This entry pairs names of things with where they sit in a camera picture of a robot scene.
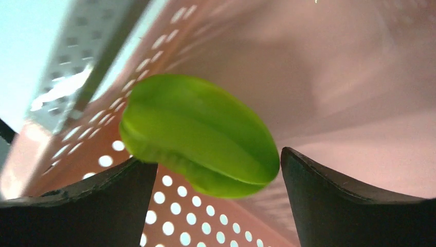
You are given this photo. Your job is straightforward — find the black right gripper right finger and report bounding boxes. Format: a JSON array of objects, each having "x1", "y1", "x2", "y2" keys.
[{"x1": 281, "y1": 147, "x2": 435, "y2": 246}]

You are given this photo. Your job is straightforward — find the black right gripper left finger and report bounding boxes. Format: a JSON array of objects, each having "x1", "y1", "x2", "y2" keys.
[{"x1": 1, "y1": 158, "x2": 157, "y2": 246}]

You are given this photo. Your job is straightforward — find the green bell pepper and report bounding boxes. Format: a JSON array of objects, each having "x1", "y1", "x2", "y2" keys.
[{"x1": 119, "y1": 74, "x2": 280, "y2": 199}]

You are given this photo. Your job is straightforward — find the pink perforated plastic basket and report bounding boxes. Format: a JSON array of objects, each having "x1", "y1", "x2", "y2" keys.
[{"x1": 1, "y1": 1, "x2": 435, "y2": 246}]

